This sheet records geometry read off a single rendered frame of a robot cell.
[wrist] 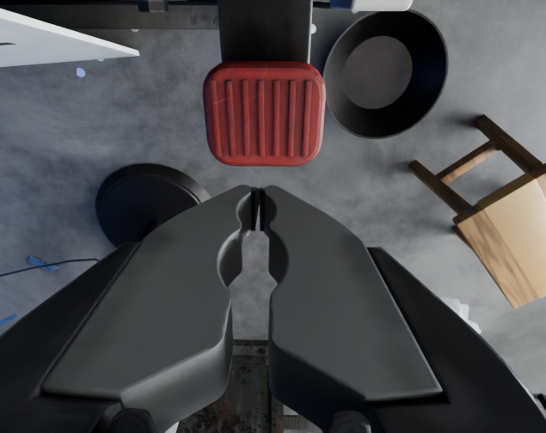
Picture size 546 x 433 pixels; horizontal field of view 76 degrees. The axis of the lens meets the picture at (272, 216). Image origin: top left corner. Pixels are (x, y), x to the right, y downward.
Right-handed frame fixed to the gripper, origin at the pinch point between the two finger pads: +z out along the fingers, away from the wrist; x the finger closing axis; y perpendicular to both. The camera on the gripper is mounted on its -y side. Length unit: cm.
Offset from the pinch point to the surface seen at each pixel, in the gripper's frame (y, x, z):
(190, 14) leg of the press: -3, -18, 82
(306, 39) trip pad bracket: -3.7, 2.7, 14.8
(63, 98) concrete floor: 18, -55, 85
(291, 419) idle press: 143, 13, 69
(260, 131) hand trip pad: 0.8, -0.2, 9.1
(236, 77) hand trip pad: -2.1, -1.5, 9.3
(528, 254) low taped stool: 41, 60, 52
